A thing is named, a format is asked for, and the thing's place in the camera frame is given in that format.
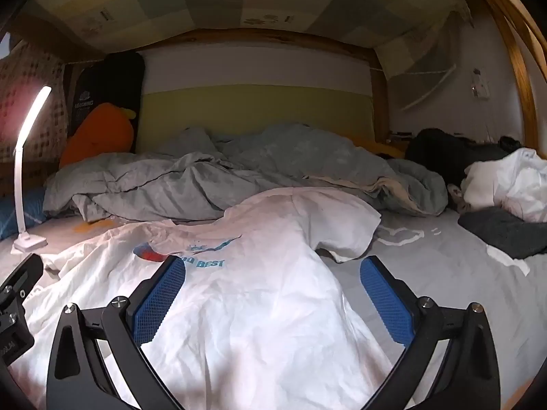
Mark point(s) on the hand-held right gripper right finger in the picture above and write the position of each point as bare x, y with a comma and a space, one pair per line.
384, 303

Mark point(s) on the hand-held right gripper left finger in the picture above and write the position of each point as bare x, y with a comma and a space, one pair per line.
160, 303

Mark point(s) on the white printed t-shirt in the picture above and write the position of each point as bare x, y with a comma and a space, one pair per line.
256, 307

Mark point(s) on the blue pillow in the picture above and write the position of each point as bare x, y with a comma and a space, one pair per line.
17, 213

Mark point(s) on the grey heart print bed sheet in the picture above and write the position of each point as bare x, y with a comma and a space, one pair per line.
448, 273

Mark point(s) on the white desk lamp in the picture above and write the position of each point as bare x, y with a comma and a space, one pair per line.
19, 179

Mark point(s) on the dark grey garment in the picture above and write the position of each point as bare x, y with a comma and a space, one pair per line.
504, 230

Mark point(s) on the grey-blue duvet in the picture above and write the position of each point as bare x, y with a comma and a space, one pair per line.
213, 171

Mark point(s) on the black garment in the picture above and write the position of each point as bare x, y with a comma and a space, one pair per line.
440, 153

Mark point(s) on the plaid curtain cloth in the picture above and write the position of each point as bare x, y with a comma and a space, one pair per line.
42, 115

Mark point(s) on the orange plush toy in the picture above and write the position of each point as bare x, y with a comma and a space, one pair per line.
98, 132

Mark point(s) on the white crumpled garment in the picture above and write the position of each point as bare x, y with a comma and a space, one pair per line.
513, 183

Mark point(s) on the yellow-green headboard panel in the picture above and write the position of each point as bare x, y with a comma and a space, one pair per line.
256, 111

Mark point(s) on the white mesh net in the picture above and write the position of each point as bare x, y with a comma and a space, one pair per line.
427, 64

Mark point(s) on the wooden bed frame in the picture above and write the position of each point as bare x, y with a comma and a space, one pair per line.
378, 106

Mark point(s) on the white wall socket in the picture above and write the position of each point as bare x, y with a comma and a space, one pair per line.
482, 89

